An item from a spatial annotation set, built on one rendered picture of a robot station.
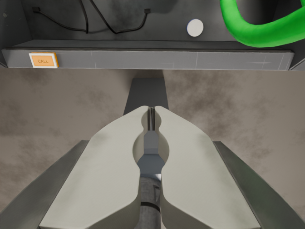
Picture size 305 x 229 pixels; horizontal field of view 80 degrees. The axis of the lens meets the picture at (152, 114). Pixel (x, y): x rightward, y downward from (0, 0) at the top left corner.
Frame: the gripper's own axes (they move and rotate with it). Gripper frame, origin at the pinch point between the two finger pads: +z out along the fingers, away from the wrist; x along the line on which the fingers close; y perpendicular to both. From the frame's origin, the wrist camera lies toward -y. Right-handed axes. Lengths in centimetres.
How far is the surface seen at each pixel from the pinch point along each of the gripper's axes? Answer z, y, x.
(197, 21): 39.8, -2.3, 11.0
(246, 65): 29.3, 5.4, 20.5
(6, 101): 125, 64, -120
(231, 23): 6.7, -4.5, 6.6
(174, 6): 41.4, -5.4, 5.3
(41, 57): 28.1, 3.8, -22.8
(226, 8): 8.8, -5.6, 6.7
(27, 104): 125, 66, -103
